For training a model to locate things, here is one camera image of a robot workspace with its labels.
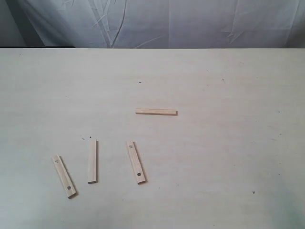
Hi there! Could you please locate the horizontal plain wood strip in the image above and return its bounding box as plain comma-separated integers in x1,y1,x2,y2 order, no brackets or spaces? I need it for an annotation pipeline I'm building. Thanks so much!
135,108,178,116

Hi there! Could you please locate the white fabric backdrop curtain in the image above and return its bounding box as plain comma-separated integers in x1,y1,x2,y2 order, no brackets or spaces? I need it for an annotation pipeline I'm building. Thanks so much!
0,0,305,48

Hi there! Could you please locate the wood strip with two magnets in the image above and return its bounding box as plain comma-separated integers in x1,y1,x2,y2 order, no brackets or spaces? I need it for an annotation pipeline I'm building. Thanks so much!
126,141,146,184

